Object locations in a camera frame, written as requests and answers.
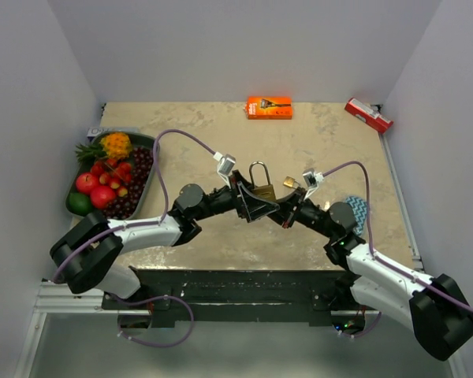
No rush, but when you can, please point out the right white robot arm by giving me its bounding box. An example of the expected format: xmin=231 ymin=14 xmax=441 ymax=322
xmin=269 ymin=188 xmax=473 ymax=361

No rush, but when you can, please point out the orange razor box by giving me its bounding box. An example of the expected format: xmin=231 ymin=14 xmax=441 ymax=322
xmin=244 ymin=96 xmax=293 ymax=120

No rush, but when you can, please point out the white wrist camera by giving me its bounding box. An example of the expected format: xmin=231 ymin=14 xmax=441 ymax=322
xmin=302 ymin=169 xmax=324 ymax=199
xmin=213 ymin=152 xmax=236 ymax=187

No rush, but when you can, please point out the red white box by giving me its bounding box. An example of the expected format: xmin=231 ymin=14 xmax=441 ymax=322
xmin=345 ymin=98 xmax=394 ymax=134

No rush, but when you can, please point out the green lime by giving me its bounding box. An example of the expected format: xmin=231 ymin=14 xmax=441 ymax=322
xmin=68 ymin=192 xmax=94 ymax=217

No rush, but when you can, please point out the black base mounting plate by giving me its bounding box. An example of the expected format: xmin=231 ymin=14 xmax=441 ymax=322
xmin=102 ymin=269 xmax=372 ymax=334

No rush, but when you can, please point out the blue zigzag patterned pouch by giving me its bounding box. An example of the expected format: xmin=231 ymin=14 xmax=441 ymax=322
xmin=344 ymin=195 xmax=373 ymax=236

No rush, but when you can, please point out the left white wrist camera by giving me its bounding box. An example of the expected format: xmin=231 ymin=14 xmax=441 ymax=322
xmin=213 ymin=152 xmax=236 ymax=187

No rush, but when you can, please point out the red apple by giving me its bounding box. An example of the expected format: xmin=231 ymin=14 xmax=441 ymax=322
xmin=75 ymin=172 xmax=100 ymax=195
xmin=90 ymin=185 xmax=116 ymax=209

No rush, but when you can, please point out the small brass padlock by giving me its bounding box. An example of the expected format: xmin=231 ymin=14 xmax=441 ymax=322
xmin=283 ymin=176 xmax=301 ymax=189

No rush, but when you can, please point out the small white blue box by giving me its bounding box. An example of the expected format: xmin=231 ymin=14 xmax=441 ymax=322
xmin=86 ymin=127 xmax=139 ymax=141

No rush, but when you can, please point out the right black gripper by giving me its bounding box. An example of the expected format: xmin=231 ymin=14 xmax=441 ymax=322
xmin=267 ymin=187 xmax=336 ymax=240

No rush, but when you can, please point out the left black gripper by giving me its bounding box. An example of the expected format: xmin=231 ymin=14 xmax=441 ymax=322
xmin=193 ymin=170 xmax=279 ymax=223

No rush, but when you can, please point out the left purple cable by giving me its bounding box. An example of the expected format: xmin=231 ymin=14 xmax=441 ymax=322
xmin=53 ymin=130 xmax=220 ymax=284

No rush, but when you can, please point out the purple cable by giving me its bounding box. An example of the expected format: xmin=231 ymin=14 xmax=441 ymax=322
xmin=53 ymin=130 xmax=220 ymax=284
xmin=322 ymin=161 xmax=473 ymax=338

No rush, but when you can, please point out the dark green fruit tray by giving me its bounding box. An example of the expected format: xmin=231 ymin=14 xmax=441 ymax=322
xmin=65 ymin=132 xmax=155 ymax=220

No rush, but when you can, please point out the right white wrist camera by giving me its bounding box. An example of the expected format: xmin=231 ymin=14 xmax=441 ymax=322
xmin=302 ymin=169 xmax=324 ymax=199

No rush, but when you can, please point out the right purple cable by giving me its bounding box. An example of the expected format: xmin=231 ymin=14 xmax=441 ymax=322
xmin=322 ymin=161 xmax=473 ymax=338

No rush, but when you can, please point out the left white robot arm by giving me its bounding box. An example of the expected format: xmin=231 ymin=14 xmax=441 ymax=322
xmin=50 ymin=171 xmax=280 ymax=309

